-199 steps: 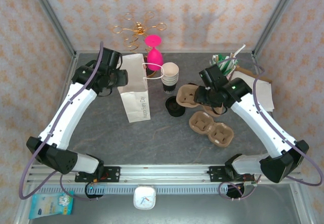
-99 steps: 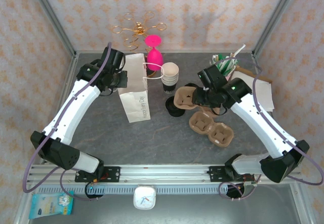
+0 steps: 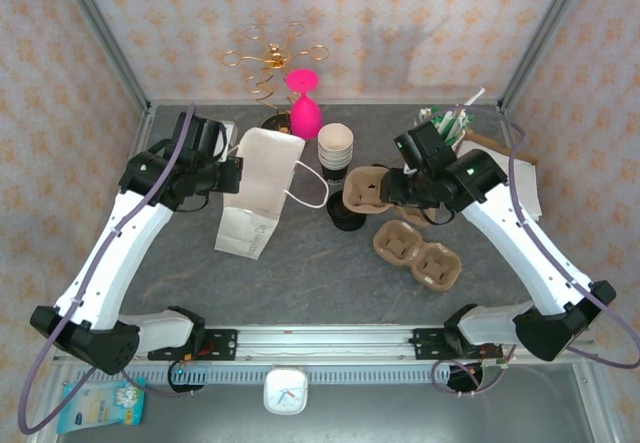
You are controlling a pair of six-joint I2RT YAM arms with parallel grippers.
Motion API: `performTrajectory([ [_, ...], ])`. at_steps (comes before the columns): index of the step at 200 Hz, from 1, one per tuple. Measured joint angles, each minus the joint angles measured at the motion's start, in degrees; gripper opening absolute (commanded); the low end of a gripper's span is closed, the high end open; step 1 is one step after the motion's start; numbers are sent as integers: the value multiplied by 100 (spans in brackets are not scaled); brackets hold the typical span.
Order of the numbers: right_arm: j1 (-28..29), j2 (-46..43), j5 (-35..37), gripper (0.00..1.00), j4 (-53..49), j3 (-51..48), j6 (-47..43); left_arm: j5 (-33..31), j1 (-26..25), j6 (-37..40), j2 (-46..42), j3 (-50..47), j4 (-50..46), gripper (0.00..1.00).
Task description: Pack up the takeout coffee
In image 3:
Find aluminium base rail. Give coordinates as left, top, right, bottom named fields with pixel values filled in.
left=147, top=326, right=506, bottom=364

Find white printed paper bag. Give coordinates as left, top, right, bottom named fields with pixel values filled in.
left=213, top=126, right=330, bottom=260

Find white square clock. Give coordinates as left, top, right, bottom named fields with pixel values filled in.
left=263, top=366, right=309, bottom=416

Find aluminium frame post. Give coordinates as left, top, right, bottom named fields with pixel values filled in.
left=497, top=0, right=596, bottom=114
left=52, top=0, right=152, bottom=114

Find brown pulp carrier with sticker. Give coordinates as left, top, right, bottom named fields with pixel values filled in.
left=373, top=219, right=463, bottom=292

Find wooden napkin box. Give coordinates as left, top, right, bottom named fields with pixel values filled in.
left=467, top=130, right=539, bottom=167

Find grey slotted cable duct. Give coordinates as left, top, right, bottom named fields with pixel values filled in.
left=122, top=362, right=481, bottom=387

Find gold wire glass rack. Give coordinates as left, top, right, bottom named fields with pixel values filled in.
left=222, top=22, right=331, bottom=134

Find green white wrapped straws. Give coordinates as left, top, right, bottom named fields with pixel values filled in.
left=417, top=105, right=476, bottom=152

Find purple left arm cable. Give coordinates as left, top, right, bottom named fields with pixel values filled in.
left=18, top=102, right=197, bottom=437

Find brown pulp cup carrier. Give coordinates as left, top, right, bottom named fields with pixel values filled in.
left=341, top=164, right=436, bottom=229

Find pink plastic goblet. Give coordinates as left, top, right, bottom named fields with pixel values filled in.
left=285, top=67, right=323, bottom=139

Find blue wet wipes packet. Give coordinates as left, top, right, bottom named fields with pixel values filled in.
left=56, top=376, right=147, bottom=435

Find long white wrapped straw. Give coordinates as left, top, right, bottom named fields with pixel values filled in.
left=463, top=86, right=487, bottom=110

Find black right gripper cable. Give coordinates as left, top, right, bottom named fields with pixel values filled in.
left=417, top=205, right=457, bottom=228

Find stack of black paper cups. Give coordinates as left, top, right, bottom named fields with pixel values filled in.
left=317, top=122, right=355, bottom=183

